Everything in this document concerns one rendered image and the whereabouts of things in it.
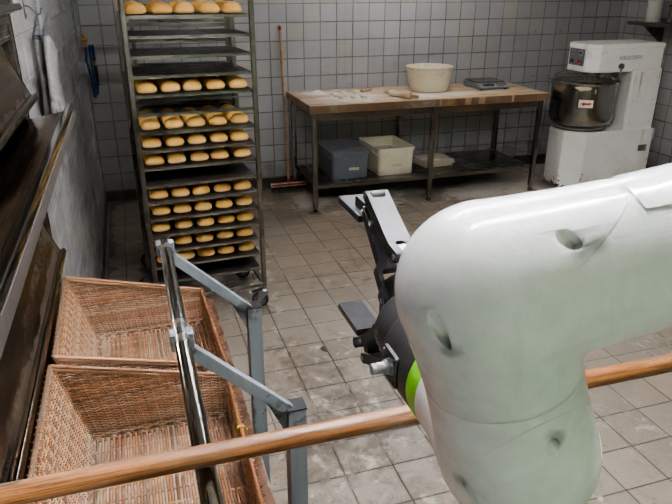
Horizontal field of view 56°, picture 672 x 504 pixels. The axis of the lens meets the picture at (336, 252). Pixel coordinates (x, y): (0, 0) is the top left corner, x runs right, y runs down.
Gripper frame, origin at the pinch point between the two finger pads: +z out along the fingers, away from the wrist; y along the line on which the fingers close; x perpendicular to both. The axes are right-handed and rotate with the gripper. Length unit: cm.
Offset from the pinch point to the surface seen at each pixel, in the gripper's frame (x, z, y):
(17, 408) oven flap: -53, 60, 53
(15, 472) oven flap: -51, 41, 54
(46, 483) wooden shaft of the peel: -38.4, 5.4, 28.3
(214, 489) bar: -18.3, 1.6, 31.6
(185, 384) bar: -19.7, 27.0, 31.7
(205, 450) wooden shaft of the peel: -18.7, 5.6, 28.3
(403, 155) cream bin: 198, 436, 109
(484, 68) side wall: 311, 506, 47
